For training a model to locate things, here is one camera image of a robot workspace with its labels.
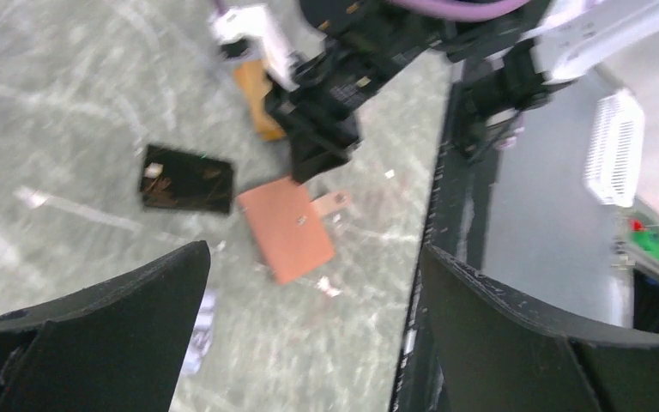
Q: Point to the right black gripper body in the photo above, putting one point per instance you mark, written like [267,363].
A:
[365,45]

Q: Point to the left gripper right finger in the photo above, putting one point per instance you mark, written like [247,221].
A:
[519,353]

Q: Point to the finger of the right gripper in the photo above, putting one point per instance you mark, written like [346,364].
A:
[318,150]

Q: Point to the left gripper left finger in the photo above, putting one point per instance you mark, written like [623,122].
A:
[115,346]

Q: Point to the silver credit cards stack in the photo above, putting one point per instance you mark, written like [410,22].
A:
[201,336]

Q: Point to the brown leather card holder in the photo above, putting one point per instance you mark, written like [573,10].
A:
[287,225]

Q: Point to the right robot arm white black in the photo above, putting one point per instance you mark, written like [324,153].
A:
[537,61]

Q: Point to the gold credit card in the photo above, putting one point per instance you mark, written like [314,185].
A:
[252,80]

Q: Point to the black credit cards stack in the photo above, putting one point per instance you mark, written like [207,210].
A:
[178,180]

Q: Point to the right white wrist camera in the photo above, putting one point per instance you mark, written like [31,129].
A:
[257,24]

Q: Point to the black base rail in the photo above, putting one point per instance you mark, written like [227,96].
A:
[455,231]

